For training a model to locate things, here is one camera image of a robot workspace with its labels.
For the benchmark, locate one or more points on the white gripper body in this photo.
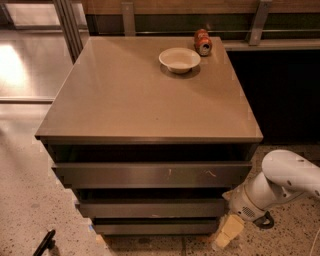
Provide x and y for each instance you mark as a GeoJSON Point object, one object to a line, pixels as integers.
{"type": "Point", "coordinates": [240, 201]}

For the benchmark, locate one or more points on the grey drawer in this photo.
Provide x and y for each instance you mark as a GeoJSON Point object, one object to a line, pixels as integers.
{"type": "Point", "coordinates": [155, 208]}
{"type": "Point", "coordinates": [155, 226]}
{"type": "Point", "coordinates": [151, 175]}

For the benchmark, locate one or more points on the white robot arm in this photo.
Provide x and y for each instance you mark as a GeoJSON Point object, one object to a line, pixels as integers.
{"type": "Point", "coordinates": [285, 177]}

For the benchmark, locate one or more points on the grey drawer cabinet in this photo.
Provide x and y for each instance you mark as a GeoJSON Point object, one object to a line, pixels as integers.
{"type": "Point", "coordinates": [119, 104]}

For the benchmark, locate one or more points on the grey bottom drawer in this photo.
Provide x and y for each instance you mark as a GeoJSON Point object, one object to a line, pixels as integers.
{"type": "Point", "coordinates": [155, 226]}

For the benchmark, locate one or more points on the grey top drawer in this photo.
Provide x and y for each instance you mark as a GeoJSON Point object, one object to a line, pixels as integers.
{"type": "Point", "coordinates": [151, 175]}

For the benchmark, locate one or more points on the white bowl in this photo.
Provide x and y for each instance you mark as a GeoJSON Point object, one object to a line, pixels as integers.
{"type": "Point", "coordinates": [179, 60]}

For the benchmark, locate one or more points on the orange soda can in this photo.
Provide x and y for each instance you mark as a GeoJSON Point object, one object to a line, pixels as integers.
{"type": "Point", "coordinates": [202, 42]}

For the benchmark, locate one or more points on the black object bottom left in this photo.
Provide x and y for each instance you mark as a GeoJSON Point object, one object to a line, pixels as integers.
{"type": "Point", "coordinates": [47, 243]}

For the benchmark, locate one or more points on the metal rail shelf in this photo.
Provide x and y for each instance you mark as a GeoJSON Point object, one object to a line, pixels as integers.
{"type": "Point", "coordinates": [278, 44]}

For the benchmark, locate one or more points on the grey metal bracket right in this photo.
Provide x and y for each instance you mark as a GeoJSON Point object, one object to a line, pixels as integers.
{"type": "Point", "coordinates": [260, 17]}

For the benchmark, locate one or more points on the grey metal bracket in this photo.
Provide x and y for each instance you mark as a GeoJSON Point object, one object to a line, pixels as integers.
{"type": "Point", "coordinates": [128, 17]}
{"type": "Point", "coordinates": [260, 17]}

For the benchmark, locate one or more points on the grey metal bracket left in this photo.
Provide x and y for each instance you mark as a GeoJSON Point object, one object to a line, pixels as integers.
{"type": "Point", "coordinates": [128, 17]}

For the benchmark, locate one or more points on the grey metal post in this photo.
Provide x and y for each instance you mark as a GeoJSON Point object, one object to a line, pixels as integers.
{"type": "Point", "coordinates": [69, 27]}

